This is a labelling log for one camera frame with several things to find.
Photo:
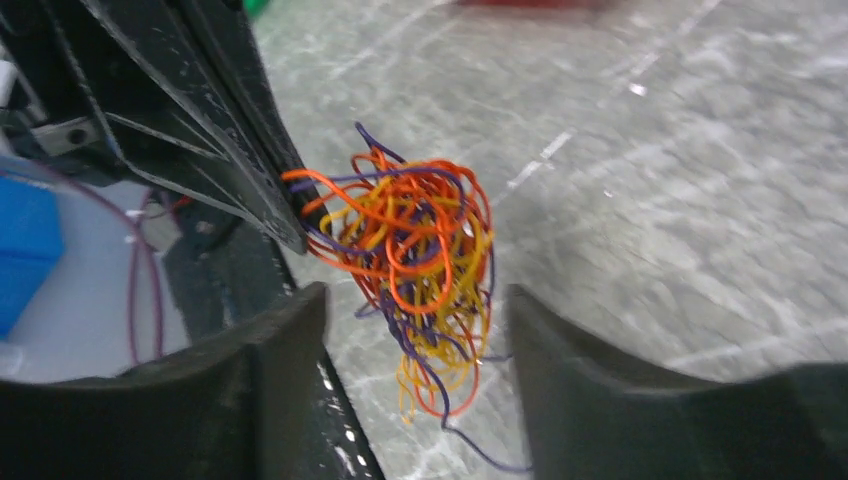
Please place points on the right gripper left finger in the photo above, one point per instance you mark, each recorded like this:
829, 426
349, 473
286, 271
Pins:
257, 401

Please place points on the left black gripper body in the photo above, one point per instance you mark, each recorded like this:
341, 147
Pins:
84, 105

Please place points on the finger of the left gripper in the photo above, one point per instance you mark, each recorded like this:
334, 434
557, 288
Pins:
181, 92

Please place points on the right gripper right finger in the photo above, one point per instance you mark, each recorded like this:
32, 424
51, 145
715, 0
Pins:
594, 411

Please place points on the blue object beside table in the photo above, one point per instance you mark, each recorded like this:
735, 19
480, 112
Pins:
31, 246

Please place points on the green plastic bin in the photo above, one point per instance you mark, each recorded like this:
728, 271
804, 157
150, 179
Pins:
254, 8

